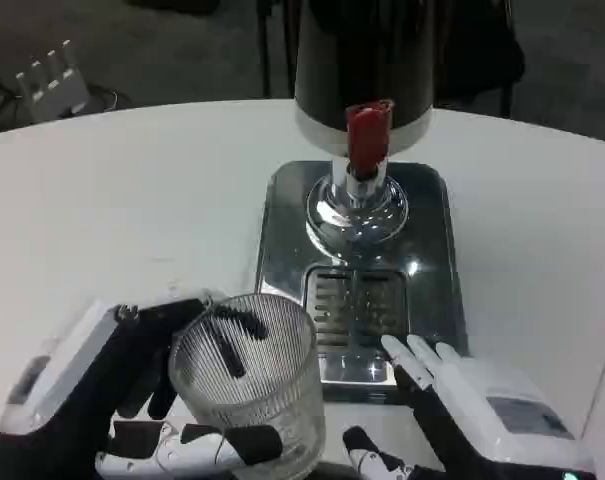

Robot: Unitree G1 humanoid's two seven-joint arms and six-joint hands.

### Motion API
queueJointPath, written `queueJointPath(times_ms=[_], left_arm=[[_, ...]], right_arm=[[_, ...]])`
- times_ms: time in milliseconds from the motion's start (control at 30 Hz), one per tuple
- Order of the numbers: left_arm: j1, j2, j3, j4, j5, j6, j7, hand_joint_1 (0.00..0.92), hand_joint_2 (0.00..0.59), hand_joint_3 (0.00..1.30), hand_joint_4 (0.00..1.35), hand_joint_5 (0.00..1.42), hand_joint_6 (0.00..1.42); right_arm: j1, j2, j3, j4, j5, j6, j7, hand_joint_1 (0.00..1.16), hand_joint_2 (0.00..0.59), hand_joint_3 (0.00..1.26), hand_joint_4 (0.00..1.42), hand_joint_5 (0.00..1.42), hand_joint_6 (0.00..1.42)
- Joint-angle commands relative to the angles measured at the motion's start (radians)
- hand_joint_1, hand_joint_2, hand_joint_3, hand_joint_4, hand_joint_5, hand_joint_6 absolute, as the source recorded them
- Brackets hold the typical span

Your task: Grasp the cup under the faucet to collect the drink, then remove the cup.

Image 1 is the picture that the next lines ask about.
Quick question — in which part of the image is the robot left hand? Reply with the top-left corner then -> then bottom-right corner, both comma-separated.
0,295 -> 284,480

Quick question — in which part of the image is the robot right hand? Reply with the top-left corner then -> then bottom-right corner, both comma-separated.
341,333 -> 597,480

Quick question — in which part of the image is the clear ribbed glass cup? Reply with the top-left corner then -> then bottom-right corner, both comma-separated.
167,293 -> 328,477

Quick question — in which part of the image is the slotted steel drip grid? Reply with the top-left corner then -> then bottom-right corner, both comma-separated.
304,264 -> 411,352

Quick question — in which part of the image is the steel drip tray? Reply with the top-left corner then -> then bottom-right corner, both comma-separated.
255,159 -> 471,404

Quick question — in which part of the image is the white router with antennas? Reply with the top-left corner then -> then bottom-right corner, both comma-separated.
14,39 -> 91,122

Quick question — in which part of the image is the black chair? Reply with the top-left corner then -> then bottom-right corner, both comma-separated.
255,0 -> 527,119

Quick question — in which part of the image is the black drink dispenser chrome base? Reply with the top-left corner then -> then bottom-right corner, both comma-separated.
291,0 -> 437,257

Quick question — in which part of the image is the red tap handle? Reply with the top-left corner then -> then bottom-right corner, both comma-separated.
345,99 -> 396,177

